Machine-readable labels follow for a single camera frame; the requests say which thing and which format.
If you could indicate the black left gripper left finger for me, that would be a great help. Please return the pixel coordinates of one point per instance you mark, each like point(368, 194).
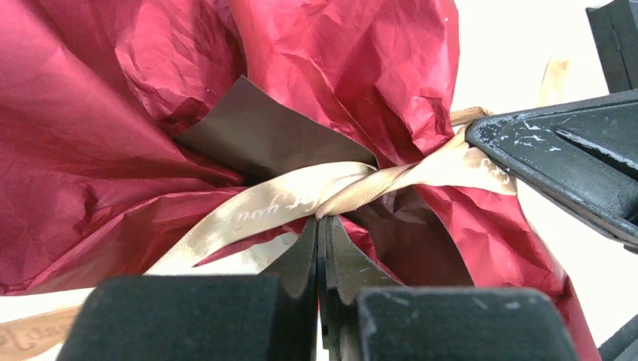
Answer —
point(269, 316)

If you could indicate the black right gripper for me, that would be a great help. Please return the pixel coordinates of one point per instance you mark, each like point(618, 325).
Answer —
point(581, 155)

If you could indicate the red paper bouquet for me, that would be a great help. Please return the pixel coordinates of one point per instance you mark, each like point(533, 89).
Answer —
point(92, 183)

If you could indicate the beige satin ribbon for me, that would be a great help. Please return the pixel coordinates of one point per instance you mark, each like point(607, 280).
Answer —
point(248, 232)

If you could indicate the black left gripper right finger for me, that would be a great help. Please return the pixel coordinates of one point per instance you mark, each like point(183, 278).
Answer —
point(367, 315)

